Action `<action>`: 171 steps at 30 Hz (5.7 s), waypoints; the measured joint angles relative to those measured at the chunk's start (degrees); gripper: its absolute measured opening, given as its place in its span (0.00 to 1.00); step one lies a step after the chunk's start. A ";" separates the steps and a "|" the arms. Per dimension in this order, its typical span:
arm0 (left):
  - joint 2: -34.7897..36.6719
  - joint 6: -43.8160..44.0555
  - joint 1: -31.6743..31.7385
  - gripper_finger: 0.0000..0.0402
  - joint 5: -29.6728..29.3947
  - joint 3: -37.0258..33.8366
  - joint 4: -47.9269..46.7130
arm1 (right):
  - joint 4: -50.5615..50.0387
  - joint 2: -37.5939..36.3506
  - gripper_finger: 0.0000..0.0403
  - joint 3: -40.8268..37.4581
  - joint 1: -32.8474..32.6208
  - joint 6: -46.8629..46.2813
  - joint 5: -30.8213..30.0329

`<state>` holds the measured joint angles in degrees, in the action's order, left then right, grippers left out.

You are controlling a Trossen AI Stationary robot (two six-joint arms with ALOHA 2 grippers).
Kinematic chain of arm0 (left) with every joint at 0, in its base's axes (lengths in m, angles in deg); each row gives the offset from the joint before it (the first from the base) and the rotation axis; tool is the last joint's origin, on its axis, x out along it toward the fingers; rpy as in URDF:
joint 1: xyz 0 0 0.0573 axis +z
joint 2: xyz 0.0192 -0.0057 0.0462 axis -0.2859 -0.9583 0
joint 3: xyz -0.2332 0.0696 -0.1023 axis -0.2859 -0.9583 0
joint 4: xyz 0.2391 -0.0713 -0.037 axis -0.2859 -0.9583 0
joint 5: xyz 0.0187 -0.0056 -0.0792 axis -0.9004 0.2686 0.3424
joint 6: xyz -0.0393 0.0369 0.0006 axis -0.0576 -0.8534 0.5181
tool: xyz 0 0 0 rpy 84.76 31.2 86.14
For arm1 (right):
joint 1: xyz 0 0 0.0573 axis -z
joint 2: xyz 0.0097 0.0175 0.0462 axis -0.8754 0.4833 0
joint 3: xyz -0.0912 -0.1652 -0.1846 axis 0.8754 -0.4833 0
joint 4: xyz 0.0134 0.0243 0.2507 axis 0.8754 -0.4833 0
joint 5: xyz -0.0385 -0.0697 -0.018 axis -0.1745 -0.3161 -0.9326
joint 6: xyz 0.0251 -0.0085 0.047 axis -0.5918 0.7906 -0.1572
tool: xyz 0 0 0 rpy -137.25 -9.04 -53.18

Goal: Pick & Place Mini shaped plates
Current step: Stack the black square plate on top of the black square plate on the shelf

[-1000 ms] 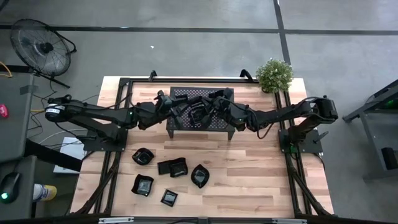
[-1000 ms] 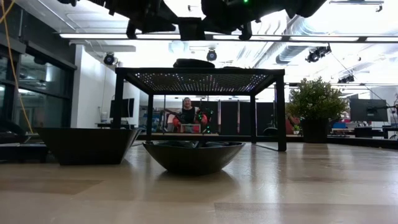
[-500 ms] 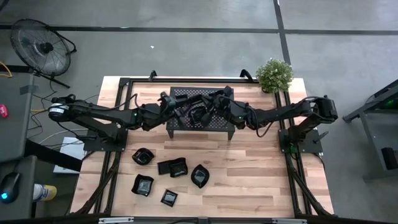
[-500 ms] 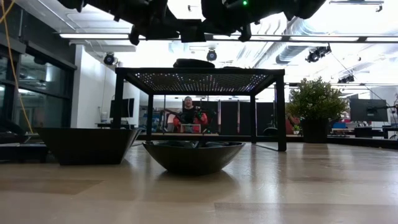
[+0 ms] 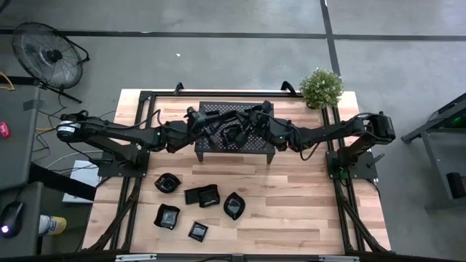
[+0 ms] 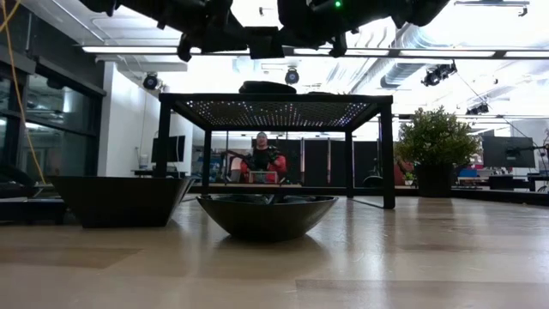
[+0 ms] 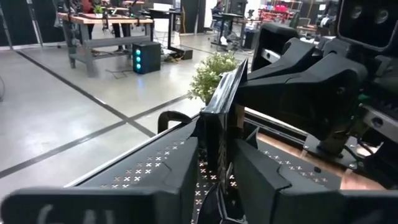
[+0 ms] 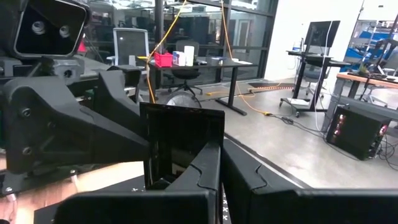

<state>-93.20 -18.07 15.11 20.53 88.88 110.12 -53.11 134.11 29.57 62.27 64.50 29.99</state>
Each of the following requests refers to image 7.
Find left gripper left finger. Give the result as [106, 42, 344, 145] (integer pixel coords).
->
[0, 136, 200, 224]

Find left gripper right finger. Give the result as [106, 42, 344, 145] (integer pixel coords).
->
[233, 139, 398, 224]

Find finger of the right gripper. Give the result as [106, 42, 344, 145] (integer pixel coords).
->
[238, 52, 369, 141]
[248, 37, 324, 82]

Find black round bowl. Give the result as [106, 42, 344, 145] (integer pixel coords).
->
[197, 58, 249, 224]

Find black perforated metal riser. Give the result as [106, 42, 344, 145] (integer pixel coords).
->
[63, 119, 343, 224]

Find red storage shelves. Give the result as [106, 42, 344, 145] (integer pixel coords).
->
[257, 2, 304, 24]

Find black background desk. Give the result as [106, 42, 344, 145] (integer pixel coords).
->
[214, 12, 249, 50]

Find green potted plant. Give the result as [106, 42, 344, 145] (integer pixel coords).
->
[187, 51, 240, 106]

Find black tall cabinet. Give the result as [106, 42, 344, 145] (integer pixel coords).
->
[180, 0, 206, 34]

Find black standing desk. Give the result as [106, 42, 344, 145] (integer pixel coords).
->
[148, 8, 193, 61]

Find black computer tower lit fans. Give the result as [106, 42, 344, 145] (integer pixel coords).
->
[132, 41, 162, 75]

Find wooden workbench grey legs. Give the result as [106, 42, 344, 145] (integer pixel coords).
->
[57, 12, 155, 78]

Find black partition panels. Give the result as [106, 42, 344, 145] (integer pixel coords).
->
[0, 0, 65, 47]

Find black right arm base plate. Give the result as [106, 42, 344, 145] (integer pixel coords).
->
[303, 133, 366, 171]

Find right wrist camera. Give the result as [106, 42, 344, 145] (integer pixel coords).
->
[336, 0, 398, 54]

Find black strap handle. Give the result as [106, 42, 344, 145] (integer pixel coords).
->
[157, 110, 193, 134]

